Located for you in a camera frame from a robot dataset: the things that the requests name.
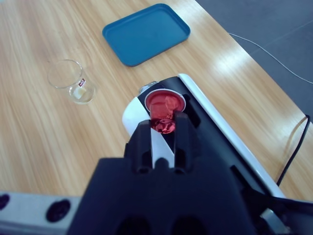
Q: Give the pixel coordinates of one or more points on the white capsule coffee machine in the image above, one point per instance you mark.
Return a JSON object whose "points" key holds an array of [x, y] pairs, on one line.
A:
{"points": [[137, 115]]}

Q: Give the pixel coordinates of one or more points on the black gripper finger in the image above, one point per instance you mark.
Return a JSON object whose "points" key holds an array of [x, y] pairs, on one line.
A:
{"points": [[140, 147], [182, 137]]}

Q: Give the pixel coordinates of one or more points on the teal plastic tray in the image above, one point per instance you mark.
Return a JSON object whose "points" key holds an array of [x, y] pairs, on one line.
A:
{"points": [[146, 34]]}

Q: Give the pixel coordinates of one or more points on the red coffee capsule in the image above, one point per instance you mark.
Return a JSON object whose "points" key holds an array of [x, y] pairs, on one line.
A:
{"points": [[161, 105]]}

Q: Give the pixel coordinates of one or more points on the clear drinking glass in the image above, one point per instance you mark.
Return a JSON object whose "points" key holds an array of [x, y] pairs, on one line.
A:
{"points": [[80, 96]]}

